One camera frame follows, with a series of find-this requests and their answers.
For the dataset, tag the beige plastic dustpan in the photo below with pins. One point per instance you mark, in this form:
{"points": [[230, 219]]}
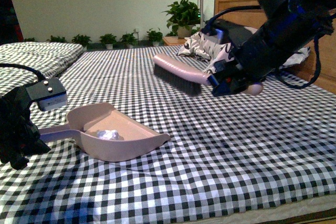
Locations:
{"points": [[84, 122]]}

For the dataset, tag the large potted green plant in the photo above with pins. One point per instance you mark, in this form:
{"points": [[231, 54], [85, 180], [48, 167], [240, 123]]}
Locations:
{"points": [[184, 15]]}

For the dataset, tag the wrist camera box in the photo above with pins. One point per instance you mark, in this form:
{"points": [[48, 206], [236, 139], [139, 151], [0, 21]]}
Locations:
{"points": [[228, 32], [49, 94]]}

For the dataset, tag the black white patterned cloth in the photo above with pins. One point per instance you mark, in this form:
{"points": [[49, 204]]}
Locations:
{"points": [[204, 48]]}

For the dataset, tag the crumpled white paper trash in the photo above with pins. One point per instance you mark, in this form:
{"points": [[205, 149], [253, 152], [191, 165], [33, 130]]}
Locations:
{"points": [[109, 135]]}

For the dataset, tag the wooden nightstand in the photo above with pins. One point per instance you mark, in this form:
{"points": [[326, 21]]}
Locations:
{"points": [[173, 40]]}

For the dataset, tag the small potted plant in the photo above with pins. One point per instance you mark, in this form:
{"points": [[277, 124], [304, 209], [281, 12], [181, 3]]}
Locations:
{"points": [[57, 39], [129, 40], [108, 40], [154, 36], [83, 40]]}

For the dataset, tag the checkered pillow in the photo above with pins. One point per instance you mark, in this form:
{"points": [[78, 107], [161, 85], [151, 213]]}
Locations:
{"points": [[50, 58]]}

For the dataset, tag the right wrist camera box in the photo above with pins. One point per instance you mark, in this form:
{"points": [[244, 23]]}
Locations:
{"points": [[228, 32]]}

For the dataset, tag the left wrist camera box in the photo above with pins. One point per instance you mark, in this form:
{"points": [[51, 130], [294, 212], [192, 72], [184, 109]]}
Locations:
{"points": [[49, 94]]}

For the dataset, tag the black white checkered bedding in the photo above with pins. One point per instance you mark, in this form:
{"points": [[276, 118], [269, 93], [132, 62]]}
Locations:
{"points": [[237, 159]]}

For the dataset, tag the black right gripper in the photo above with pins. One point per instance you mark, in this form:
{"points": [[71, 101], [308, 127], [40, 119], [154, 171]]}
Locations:
{"points": [[230, 77]]}

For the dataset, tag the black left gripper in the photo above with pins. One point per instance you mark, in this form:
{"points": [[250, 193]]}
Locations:
{"points": [[20, 137]]}

